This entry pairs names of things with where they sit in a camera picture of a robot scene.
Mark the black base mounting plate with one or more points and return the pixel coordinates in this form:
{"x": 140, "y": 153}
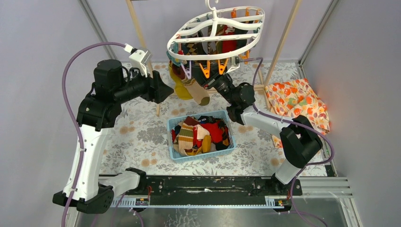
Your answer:
{"x": 213, "y": 191}

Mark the pile of socks in basket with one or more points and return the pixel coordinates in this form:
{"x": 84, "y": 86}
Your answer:
{"x": 197, "y": 136}

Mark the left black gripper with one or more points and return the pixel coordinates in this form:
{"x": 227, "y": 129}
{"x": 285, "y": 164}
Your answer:
{"x": 153, "y": 88}

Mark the white round clip hanger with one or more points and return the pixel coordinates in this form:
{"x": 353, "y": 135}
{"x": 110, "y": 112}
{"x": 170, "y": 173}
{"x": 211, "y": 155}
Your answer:
{"x": 241, "y": 23}

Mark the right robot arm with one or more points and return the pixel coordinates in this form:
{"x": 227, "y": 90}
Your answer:
{"x": 300, "y": 140}

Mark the red hanging sock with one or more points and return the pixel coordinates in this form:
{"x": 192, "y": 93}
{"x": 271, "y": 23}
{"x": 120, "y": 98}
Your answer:
{"x": 228, "y": 45}

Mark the striped beige brown sock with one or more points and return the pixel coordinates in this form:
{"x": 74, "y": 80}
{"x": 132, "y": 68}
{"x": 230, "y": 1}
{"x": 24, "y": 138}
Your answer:
{"x": 199, "y": 94}

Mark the blue plastic basket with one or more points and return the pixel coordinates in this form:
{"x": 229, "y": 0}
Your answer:
{"x": 178, "y": 158}

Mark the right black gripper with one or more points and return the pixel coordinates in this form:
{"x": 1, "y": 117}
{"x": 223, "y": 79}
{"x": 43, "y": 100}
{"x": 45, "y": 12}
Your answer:
{"x": 215, "y": 76}

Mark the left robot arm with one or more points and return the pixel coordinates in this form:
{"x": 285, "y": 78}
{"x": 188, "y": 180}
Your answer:
{"x": 114, "y": 85}

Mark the argyle dark hanging sock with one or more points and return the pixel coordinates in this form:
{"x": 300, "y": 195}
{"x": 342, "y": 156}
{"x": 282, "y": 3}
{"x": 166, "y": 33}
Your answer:
{"x": 193, "y": 48}

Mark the floral orange cloth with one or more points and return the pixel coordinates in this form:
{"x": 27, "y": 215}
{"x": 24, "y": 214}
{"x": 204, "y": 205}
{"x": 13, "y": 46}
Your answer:
{"x": 296, "y": 97}

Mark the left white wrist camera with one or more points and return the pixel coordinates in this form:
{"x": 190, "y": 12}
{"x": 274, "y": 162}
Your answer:
{"x": 139, "y": 58}

